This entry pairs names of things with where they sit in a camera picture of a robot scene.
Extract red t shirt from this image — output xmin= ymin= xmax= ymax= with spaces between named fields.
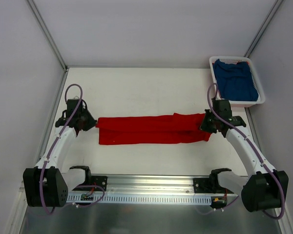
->
xmin=96 ymin=113 xmax=211 ymax=145

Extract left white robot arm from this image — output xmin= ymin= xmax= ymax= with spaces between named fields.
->
xmin=23 ymin=99 xmax=97 ymax=208

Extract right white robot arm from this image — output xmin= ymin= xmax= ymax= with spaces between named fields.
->
xmin=200 ymin=98 xmax=289 ymax=219

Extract blue t shirt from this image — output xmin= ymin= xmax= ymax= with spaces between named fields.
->
xmin=213 ymin=59 xmax=259 ymax=101

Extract white plastic basket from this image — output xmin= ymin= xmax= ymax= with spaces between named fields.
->
xmin=209 ymin=56 xmax=265 ymax=107

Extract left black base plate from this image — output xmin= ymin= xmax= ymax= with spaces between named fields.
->
xmin=73 ymin=175 xmax=108 ymax=192

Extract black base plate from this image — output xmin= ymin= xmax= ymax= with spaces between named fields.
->
xmin=73 ymin=175 xmax=108 ymax=192
xmin=192 ymin=177 xmax=233 ymax=194

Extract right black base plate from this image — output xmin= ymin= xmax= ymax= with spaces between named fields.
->
xmin=192 ymin=177 xmax=233 ymax=194

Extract aluminium mounting rail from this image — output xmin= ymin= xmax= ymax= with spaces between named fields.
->
xmin=19 ymin=173 xmax=250 ymax=195

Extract white slotted cable duct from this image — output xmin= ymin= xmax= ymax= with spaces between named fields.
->
xmin=66 ymin=193 xmax=212 ymax=206

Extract right aluminium frame post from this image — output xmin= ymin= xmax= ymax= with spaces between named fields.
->
xmin=244 ymin=0 xmax=284 ymax=58

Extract aluminium frame post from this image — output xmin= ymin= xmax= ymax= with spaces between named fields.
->
xmin=25 ymin=0 xmax=68 ymax=71
xmin=244 ymin=0 xmax=284 ymax=58

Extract left aluminium frame post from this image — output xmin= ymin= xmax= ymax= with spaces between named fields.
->
xmin=25 ymin=0 xmax=68 ymax=71

